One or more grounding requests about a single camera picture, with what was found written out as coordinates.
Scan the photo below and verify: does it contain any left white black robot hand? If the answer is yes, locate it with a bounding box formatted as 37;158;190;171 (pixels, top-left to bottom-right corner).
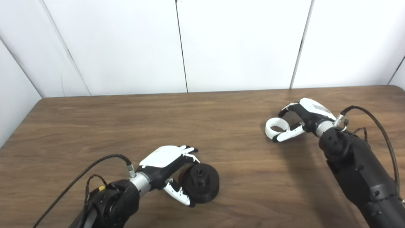
138;145;201;208

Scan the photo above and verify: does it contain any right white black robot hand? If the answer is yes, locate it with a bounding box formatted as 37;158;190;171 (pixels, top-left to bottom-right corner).
272;98;337;143

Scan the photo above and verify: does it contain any white toothed ring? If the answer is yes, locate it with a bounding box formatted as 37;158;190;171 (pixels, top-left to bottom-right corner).
265;117;291;140

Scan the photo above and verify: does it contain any round black plastic part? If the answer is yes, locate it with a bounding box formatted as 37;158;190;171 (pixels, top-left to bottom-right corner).
181;163;220;204

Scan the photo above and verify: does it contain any thin black right wire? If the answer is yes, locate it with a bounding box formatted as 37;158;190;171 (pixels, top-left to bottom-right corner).
343;118;368;142

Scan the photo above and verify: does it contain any thin left wire, yellow tag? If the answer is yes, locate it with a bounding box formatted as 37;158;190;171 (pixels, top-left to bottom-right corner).
84;174;108;204

